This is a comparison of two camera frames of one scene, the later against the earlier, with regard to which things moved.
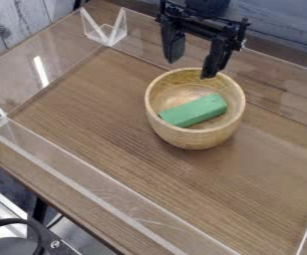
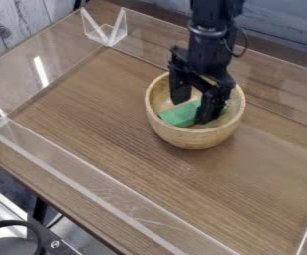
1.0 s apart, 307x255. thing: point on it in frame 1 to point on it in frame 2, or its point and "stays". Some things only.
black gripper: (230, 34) to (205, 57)
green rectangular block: (190, 113) stays
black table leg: (39, 211) stays
